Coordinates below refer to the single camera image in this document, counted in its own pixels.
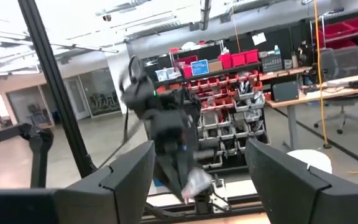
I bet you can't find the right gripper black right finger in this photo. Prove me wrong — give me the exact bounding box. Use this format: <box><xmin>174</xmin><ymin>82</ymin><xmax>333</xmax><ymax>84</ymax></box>
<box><xmin>245</xmin><ymin>138</ymin><xmax>358</xmax><ymax>224</ymax></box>

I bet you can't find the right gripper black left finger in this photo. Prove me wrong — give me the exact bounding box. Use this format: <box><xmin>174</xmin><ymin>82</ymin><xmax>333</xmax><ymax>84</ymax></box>
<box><xmin>0</xmin><ymin>139</ymin><xmax>156</xmax><ymax>224</ymax></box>

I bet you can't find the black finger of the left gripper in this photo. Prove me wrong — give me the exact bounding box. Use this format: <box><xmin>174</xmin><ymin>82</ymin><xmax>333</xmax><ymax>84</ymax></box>
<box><xmin>175</xmin><ymin>155</ymin><xmax>198</xmax><ymax>188</ymax></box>
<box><xmin>156</xmin><ymin>159</ymin><xmax>186</xmax><ymax>203</ymax></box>

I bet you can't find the white packet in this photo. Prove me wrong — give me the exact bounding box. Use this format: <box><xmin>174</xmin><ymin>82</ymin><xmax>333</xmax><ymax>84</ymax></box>
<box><xmin>181</xmin><ymin>167</ymin><xmax>213</xmax><ymax>200</ymax></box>

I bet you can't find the small white device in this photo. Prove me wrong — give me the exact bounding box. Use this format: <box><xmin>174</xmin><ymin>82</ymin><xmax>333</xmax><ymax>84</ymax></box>
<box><xmin>209</xmin><ymin>179</ymin><xmax>230</xmax><ymax>214</ymax></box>

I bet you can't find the blue sign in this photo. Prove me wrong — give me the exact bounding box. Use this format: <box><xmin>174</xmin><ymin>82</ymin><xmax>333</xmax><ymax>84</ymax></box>
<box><xmin>190</xmin><ymin>59</ymin><xmax>210</xmax><ymax>77</ymax></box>

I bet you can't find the cardboard box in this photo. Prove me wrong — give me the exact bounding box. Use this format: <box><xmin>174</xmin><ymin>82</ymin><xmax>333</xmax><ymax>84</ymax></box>
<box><xmin>208</xmin><ymin>60</ymin><xmax>224</xmax><ymax>73</ymax></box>

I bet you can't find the glass door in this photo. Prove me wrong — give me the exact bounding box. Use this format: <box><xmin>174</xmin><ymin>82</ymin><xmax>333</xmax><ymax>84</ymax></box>
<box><xmin>63</xmin><ymin>75</ymin><xmax>91</xmax><ymax>121</ymax></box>

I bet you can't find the shelf rack with red bins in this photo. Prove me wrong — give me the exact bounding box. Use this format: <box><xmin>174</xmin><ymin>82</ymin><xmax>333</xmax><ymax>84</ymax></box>
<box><xmin>152</xmin><ymin>40</ymin><xmax>272</xmax><ymax>170</ymax></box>
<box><xmin>309</xmin><ymin>14</ymin><xmax>358</xmax><ymax>68</ymax></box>

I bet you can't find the wooden top desk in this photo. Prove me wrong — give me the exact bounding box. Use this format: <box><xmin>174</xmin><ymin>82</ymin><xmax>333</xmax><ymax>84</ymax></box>
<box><xmin>265</xmin><ymin>72</ymin><xmax>358</xmax><ymax>150</ymax></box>

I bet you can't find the black equipment case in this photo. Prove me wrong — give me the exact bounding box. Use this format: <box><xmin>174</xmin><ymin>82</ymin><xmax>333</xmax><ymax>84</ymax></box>
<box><xmin>272</xmin><ymin>80</ymin><xmax>300</xmax><ymax>103</ymax></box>

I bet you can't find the white paper sheet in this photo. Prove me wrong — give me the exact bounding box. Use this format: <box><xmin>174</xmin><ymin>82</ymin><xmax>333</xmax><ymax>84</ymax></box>
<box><xmin>252</xmin><ymin>32</ymin><xmax>267</xmax><ymax>47</ymax></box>

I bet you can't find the grey office chair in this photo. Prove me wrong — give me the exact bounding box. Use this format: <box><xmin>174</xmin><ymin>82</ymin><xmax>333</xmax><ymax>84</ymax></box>
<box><xmin>314</xmin><ymin>45</ymin><xmax>358</xmax><ymax>135</ymax></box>

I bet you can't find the black overhead frame beam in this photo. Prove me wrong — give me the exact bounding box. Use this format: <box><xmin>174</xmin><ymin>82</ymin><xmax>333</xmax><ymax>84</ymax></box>
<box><xmin>199</xmin><ymin>0</ymin><xmax>213</xmax><ymax>31</ymax></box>

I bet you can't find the thin orange hanging cable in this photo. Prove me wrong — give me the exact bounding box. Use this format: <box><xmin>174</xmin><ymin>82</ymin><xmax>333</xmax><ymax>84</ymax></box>
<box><xmin>230</xmin><ymin>6</ymin><xmax>242</xmax><ymax>54</ymax></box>

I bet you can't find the yellow hanging cable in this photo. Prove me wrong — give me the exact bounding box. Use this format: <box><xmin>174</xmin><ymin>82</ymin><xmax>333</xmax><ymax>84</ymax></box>
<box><xmin>312</xmin><ymin>0</ymin><xmax>332</xmax><ymax>149</ymax></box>

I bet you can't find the black rig frame post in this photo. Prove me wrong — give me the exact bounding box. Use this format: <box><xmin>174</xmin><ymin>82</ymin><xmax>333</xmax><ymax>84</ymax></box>
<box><xmin>17</xmin><ymin>0</ymin><xmax>98</xmax><ymax>179</ymax></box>

